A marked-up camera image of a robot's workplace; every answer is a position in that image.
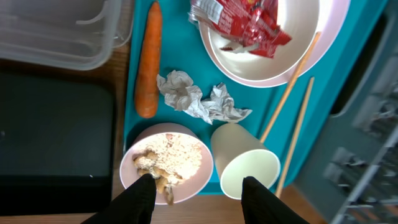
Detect white plate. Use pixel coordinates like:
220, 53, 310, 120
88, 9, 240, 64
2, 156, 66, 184
198, 0, 351, 89

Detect teal plastic tray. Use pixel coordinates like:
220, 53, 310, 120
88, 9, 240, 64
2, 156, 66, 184
124, 1, 386, 184

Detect red snack wrapper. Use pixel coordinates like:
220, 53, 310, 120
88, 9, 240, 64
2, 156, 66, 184
189, 0, 292, 58

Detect clear plastic bin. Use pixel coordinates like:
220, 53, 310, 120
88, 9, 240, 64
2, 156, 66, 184
1, 0, 135, 70

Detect grey paper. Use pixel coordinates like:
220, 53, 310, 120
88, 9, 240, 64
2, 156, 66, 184
157, 70, 252, 124

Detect pink bowl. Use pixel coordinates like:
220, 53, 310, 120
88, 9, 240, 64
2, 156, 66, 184
119, 123, 214, 203

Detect orange carrot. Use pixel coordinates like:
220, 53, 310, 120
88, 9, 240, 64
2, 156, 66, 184
134, 1, 162, 118

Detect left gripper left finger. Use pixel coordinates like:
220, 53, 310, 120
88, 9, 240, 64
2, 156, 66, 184
82, 174, 156, 224

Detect black tray bin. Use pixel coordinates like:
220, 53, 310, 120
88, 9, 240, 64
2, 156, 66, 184
1, 73, 115, 216

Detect white small bowl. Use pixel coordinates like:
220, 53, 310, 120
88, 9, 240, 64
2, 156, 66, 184
200, 0, 320, 84

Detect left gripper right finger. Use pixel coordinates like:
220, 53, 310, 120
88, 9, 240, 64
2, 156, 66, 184
241, 176, 309, 224

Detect wooden chopstick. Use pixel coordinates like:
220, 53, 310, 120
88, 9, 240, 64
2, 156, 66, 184
260, 31, 321, 144
275, 77, 315, 198

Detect rice and peanut leftovers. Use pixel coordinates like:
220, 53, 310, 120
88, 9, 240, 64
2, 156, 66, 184
133, 133, 202, 205

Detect white paper cup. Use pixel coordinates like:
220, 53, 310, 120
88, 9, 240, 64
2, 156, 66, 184
211, 123, 280, 200

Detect grey dishwasher rack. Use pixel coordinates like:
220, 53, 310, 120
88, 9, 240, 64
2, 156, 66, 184
294, 1, 397, 223

